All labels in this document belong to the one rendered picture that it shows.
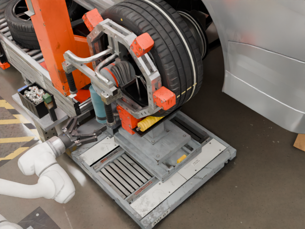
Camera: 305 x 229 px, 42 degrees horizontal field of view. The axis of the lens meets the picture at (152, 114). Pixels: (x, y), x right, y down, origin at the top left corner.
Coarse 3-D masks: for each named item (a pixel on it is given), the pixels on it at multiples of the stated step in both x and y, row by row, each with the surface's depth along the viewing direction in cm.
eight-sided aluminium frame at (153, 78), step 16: (96, 32) 209; (112, 32) 195; (128, 32) 193; (96, 48) 229; (128, 48) 191; (96, 64) 231; (144, 64) 191; (160, 80) 196; (128, 112) 231; (144, 112) 216
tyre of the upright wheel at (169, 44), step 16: (128, 0) 206; (144, 0) 202; (160, 0) 201; (112, 16) 204; (128, 16) 194; (144, 16) 193; (160, 16) 195; (176, 16) 197; (144, 32) 190; (160, 32) 191; (176, 32) 195; (160, 48) 189; (176, 48) 194; (192, 48) 198; (160, 64) 193; (176, 64) 194; (176, 80) 196; (192, 80) 206; (128, 96) 240; (176, 96) 203; (192, 96) 221; (160, 112) 219
